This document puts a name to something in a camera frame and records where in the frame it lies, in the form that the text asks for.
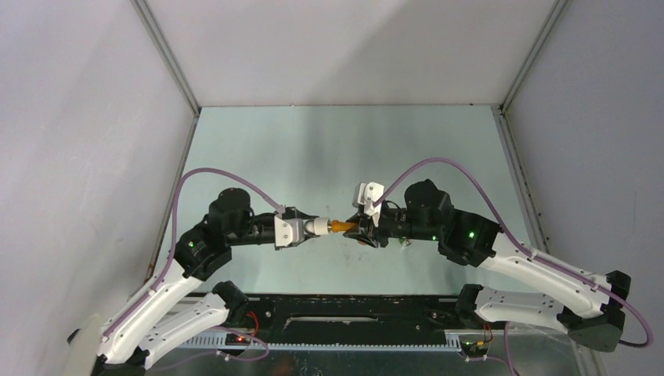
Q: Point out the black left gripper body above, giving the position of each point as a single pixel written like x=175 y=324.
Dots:
x=254 y=233

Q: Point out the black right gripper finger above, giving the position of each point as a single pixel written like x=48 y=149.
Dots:
x=362 y=238
x=359 y=223

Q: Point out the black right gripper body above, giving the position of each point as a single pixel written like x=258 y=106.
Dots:
x=394 y=224

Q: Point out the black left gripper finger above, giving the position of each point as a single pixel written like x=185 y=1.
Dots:
x=304 y=237
x=294 y=213

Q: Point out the orange water faucet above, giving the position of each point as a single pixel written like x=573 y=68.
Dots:
x=336 y=226

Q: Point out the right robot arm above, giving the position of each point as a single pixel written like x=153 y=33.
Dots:
x=590 y=314

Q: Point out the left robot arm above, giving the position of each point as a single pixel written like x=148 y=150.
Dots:
x=134 y=339

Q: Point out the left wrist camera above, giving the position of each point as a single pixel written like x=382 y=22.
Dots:
x=288 y=229

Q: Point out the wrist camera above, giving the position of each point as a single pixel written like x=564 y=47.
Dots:
x=288 y=229
x=366 y=198

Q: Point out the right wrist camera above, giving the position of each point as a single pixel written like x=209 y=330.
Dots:
x=366 y=198

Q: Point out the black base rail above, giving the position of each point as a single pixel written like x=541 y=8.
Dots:
x=407 y=322

